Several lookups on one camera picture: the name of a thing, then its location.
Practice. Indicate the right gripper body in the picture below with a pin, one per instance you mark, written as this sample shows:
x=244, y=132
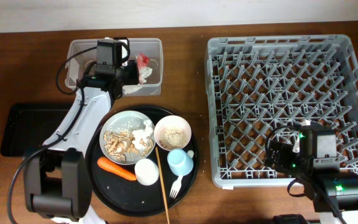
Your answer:
x=287, y=161

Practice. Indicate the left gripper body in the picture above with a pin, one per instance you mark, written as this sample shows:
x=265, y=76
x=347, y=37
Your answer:
x=129, y=73

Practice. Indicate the wrapper with red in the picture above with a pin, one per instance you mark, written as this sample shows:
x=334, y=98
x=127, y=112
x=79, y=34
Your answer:
x=143, y=67

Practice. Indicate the grey plate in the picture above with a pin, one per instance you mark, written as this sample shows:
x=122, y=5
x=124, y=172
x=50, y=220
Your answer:
x=124, y=121

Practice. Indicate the food scraps pile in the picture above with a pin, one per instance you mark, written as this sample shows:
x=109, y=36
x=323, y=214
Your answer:
x=127, y=147

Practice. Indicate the pink bowl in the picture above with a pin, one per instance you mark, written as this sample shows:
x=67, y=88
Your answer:
x=172, y=132

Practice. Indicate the orange carrot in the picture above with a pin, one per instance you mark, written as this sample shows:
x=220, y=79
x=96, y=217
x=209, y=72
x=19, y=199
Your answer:
x=111, y=167

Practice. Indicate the white cup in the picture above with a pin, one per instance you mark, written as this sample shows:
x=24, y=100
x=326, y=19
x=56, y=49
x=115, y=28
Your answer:
x=146, y=172

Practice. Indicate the light blue cup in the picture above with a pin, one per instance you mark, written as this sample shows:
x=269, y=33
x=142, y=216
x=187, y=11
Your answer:
x=179, y=162

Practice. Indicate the white plastic fork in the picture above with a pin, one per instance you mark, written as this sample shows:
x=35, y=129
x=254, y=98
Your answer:
x=176, y=186

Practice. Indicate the white napkin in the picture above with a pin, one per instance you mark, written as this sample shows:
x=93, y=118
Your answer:
x=141, y=135

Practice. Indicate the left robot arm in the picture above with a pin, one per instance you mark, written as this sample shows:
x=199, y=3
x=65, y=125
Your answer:
x=57, y=184

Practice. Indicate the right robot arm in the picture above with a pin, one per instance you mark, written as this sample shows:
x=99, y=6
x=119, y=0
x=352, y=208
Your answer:
x=334, y=193

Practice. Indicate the grey dishwasher rack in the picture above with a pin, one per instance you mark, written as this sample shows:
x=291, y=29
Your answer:
x=256, y=84

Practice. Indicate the clear plastic bin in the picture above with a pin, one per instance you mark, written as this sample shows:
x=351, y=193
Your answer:
x=151, y=47

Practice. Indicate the wooden chopstick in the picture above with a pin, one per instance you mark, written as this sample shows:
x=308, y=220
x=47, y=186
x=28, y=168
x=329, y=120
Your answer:
x=162, y=186

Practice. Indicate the round black tray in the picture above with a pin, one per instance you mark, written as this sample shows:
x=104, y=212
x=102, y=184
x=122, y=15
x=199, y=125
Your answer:
x=130, y=197

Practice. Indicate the black rectangular tray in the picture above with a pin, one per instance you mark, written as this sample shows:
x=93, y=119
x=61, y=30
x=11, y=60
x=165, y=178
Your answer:
x=29, y=125

